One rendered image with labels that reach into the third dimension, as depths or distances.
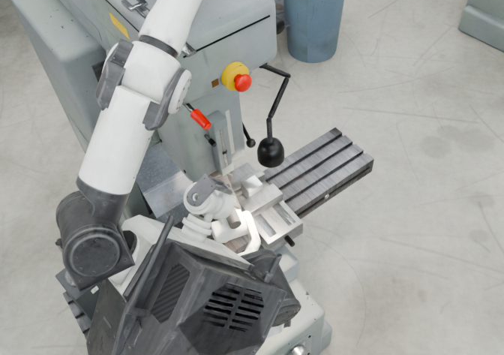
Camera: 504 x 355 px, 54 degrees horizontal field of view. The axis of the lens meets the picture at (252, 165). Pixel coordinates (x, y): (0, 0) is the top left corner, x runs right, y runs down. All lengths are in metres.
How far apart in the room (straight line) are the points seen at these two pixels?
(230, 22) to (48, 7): 0.96
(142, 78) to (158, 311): 0.38
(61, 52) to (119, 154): 0.85
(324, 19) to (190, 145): 2.49
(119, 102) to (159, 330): 0.37
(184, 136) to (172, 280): 0.53
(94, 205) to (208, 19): 0.42
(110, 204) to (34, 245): 2.37
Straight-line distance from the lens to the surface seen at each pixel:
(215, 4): 1.05
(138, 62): 0.81
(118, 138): 0.81
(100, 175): 0.83
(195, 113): 1.07
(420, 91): 3.77
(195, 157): 1.37
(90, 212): 0.86
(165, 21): 0.82
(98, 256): 0.84
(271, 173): 1.98
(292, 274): 1.91
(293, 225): 1.75
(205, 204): 0.96
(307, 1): 3.59
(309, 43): 3.81
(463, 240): 3.02
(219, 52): 1.03
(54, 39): 1.69
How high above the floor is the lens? 2.44
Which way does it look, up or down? 50 degrees down
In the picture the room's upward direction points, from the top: 6 degrees counter-clockwise
